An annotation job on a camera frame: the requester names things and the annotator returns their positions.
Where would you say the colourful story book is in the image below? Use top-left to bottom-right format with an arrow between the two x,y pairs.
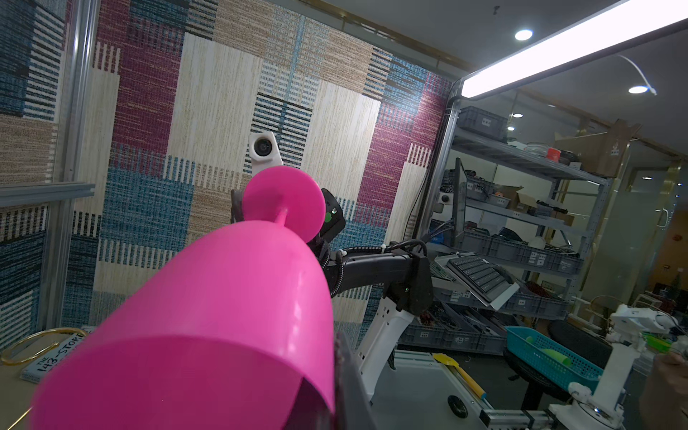
20,331 -> 89,384

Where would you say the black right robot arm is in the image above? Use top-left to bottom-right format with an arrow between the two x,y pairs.
307,189 -> 433,399

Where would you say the white robot on desk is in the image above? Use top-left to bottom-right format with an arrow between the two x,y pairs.
549,305 -> 678,429

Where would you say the black keyboard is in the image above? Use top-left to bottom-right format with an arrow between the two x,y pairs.
431,253 -> 521,310

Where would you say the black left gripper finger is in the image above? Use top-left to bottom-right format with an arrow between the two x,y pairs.
333,333 -> 376,430

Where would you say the teal plastic basket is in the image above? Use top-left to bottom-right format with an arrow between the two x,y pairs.
505,326 -> 603,392

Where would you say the grey metal storage shelving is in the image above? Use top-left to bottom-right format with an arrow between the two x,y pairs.
414,83 -> 611,322

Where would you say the pink plastic wine glass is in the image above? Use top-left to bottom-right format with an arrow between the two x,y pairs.
29,167 -> 335,429

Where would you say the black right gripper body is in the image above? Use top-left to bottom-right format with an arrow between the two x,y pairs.
229,186 -> 348,254

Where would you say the gold wire glass rack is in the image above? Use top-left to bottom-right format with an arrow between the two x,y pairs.
1,325 -> 95,429

